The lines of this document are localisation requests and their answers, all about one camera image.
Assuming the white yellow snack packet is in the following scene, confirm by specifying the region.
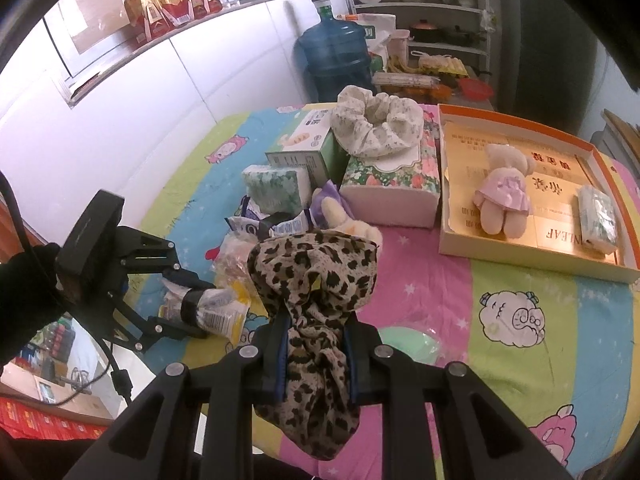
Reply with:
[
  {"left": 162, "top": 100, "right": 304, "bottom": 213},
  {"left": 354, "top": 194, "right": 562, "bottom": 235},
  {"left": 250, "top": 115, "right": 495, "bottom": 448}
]
[{"left": 162, "top": 280, "right": 251, "bottom": 346}]

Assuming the pack of chopsticks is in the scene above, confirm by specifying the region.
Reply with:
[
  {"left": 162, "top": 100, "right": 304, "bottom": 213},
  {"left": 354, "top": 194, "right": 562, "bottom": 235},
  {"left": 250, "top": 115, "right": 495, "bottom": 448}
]
[{"left": 372, "top": 72, "right": 433, "bottom": 88}]

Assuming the white plastic container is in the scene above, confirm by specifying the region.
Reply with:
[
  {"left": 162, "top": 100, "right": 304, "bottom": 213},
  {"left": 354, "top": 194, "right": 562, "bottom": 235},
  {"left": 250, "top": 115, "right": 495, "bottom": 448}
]
[{"left": 387, "top": 30, "right": 411, "bottom": 68}]

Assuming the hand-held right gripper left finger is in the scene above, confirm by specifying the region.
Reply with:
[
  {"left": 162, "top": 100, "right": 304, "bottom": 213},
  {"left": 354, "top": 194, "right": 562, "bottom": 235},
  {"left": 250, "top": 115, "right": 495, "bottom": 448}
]
[{"left": 60, "top": 317, "right": 296, "bottom": 480}]

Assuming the green round soap packet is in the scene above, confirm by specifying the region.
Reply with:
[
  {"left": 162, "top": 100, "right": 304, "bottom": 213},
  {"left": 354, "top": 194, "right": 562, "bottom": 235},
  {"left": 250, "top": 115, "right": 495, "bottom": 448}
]
[{"left": 377, "top": 325, "right": 443, "bottom": 367}]

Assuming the blue water jug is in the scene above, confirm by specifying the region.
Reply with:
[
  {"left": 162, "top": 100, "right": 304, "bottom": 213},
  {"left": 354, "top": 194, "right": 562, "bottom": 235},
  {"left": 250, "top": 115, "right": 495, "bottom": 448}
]
[{"left": 295, "top": 0, "right": 373, "bottom": 103}]

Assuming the red plastic basket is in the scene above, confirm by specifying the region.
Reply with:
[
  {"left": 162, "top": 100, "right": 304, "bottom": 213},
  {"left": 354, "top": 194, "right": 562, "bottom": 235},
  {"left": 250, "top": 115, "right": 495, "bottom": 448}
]
[{"left": 459, "top": 77, "right": 493, "bottom": 101}]

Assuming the wooden chair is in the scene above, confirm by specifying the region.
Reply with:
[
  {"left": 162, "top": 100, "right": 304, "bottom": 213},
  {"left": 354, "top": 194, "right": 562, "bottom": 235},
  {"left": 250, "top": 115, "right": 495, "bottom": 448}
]
[{"left": 590, "top": 109, "right": 640, "bottom": 171}]

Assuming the red printed carton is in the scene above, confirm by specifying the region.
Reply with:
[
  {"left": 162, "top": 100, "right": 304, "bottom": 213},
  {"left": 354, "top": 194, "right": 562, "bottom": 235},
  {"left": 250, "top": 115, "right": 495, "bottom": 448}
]
[{"left": 0, "top": 396, "right": 110, "bottom": 442}]

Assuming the green patterned tissue pack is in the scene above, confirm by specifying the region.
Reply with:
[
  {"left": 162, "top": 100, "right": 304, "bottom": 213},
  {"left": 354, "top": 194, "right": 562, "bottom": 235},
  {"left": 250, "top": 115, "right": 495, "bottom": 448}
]
[{"left": 241, "top": 165, "right": 313, "bottom": 216}]

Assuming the black pot with red lid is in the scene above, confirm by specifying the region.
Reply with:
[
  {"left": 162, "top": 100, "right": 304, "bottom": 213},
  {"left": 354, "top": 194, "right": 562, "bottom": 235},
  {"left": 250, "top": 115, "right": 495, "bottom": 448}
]
[{"left": 410, "top": 20, "right": 443, "bottom": 43}]

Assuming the black frying pan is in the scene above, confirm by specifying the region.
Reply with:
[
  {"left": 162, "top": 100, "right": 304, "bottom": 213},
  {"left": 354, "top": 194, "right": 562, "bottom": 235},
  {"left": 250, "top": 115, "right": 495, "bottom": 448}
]
[{"left": 442, "top": 27, "right": 486, "bottom": 47}]

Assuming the green white cardboard box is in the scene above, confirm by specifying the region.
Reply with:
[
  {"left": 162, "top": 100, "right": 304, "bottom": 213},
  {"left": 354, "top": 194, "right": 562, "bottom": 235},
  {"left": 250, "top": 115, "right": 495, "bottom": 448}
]
[{"left": 265, "top": 108, "right": 351, "bottom": 188}]

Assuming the leopard print cloth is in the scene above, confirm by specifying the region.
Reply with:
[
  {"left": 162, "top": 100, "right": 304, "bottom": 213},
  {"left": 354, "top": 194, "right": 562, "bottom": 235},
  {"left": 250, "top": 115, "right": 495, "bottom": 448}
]
[{"left": 247, "top": 230, "right": 381, "bottom": 461}]

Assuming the tray of eggs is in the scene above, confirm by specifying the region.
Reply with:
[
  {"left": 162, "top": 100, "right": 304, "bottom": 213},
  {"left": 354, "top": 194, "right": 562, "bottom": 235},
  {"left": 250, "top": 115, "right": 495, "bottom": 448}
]
[{"left": 417, "top": 55, "right": 468, "bottom": 77}]

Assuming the purple dress plush rabbit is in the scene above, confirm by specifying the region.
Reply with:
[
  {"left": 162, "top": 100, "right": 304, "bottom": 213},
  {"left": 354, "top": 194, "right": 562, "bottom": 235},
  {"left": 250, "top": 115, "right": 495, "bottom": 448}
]
[{"left": 310, "top": 182, "right": 383, "bottom": 251}]

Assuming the white metal shelf rack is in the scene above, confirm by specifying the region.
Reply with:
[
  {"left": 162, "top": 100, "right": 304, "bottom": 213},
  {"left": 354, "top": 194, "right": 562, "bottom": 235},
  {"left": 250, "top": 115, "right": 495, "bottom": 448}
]
[{"left": 337, "top": 0, "right": 493, "bottom": 111}]

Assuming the orange rimmed cardboard box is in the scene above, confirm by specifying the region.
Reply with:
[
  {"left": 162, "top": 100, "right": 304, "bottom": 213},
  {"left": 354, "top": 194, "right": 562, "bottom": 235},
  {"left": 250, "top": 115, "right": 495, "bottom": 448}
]
[{"left": 437, "top": 103, "right": 640, "bottom": 283}]

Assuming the clear plastic bag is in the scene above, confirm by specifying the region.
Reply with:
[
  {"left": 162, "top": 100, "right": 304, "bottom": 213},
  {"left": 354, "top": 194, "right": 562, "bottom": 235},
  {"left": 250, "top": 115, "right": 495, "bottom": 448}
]
[{"left": 212, "top": 232, "right": 261, "bottom": 291}]

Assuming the pink dress teddy bear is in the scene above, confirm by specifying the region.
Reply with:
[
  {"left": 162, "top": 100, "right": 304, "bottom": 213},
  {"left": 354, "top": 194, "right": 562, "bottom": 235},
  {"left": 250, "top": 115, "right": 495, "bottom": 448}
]
[{"left": 472, "top": 143, "right": 533, "bottom": 238}]

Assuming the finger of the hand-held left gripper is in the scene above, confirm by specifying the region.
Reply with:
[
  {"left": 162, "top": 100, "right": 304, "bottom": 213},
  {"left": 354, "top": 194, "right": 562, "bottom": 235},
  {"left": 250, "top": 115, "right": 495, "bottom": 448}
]
[
  {"left": 117, "top": 226, "right": 217, "bottom": 306},
  {"left": 106, "top": 304, "right": 212, "bottom": 357}
]

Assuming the small green tissue pack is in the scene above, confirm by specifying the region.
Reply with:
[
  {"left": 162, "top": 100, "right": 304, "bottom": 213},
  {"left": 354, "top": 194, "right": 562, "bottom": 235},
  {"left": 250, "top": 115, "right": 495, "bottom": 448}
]
[{"left": 577, "top": 185, "right": 621, "bottom": 255}]

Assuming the cream floral scrunchie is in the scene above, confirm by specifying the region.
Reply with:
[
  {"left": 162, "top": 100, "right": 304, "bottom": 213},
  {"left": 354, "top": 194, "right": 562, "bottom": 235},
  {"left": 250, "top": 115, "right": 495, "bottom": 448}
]
[{"left": 330, "top": 85, "right": 426, "bottom": 158}]

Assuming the dark refrigerator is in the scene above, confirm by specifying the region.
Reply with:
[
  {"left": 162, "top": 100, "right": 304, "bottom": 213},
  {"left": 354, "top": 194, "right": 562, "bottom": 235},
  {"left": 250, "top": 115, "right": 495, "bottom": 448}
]
[{"left": 492, "top": 0, "right": 598, "bottom": 136}]

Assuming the floral tissue box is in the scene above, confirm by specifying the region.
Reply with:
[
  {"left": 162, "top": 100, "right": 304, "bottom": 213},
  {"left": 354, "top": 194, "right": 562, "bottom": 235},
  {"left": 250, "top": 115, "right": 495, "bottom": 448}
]
[{"left": 339, "top": 105, "right": 442, "bottom": 229}]

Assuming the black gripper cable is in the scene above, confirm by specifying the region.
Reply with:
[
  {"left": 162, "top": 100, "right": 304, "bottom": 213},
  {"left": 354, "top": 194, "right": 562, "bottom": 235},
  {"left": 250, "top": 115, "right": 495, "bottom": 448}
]
[{"left": 0, "top": 172, "right": 133, "bottom": 406}]

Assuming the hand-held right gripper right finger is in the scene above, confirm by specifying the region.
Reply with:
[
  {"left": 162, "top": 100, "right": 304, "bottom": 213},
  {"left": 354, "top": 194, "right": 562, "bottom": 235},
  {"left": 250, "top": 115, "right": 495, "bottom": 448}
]
[{"left": 344, "top": 322, "right": 576, "bottom": 480}]

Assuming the white bag with green label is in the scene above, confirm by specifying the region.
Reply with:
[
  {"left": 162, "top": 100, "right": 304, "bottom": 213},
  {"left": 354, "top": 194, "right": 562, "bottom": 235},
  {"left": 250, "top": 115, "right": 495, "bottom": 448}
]
[{"left": 357, "top": 12, "right": 398, "bottom": 43}]

